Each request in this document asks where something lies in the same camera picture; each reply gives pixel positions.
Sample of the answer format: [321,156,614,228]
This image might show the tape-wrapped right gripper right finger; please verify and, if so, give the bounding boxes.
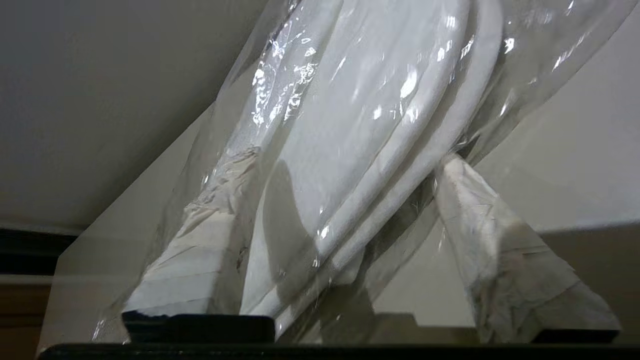
[434,152,622,344]

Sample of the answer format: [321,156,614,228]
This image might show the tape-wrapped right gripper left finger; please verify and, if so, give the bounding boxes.
[122,147,262,319]

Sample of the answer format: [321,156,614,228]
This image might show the white slippers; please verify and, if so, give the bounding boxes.
[40,0,640,346]

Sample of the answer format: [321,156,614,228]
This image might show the glossy white drawer cabinet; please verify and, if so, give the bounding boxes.
[37,25,640,346]

